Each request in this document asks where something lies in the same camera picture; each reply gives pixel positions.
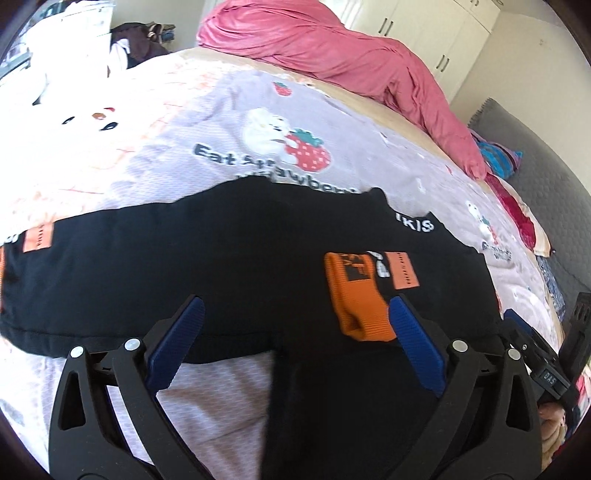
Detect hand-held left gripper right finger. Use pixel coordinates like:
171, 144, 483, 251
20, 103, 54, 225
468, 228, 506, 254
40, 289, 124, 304
387, 295, 542, 480

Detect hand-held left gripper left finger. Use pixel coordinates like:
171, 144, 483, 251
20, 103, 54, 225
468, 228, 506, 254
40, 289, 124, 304
48, 295, 206, 480

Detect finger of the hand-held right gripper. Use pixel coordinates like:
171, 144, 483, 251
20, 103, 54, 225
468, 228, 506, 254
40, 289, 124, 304
501, 308, 561, 371
558, 292, 591, 376

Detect black garment with orange patches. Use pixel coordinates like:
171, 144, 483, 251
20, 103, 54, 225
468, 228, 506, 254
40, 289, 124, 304
0, 178, 505, 480

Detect dark clothes pile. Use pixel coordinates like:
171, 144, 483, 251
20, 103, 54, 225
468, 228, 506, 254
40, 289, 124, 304
110, 22, 175, 70

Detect person's right hand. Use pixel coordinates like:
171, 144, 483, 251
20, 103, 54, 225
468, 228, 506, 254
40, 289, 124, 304
537, 401, 573, 480

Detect dark blue patterned cloth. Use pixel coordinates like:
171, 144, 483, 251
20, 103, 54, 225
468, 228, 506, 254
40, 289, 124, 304
537, 257, 568, 325

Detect red patterned pillow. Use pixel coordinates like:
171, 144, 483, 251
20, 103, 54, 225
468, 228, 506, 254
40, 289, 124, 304
485, 174, 553, 256

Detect grey padded headboard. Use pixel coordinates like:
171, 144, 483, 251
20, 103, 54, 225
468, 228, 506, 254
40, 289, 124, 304
466, 97, 591, 326

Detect printed bear strawberry blanket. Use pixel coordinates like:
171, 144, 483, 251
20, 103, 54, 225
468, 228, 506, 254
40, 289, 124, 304
0, 44, 578, 480

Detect pink quilt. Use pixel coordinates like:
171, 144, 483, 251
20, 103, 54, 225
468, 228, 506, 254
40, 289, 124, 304
198, 0, 491, 181

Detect white wardrobe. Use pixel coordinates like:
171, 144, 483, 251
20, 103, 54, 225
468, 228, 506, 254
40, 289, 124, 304
342, 0, 503, 108

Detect white drawer chest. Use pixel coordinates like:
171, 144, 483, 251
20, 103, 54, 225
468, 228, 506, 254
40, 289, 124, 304
28, 0, 114, 100

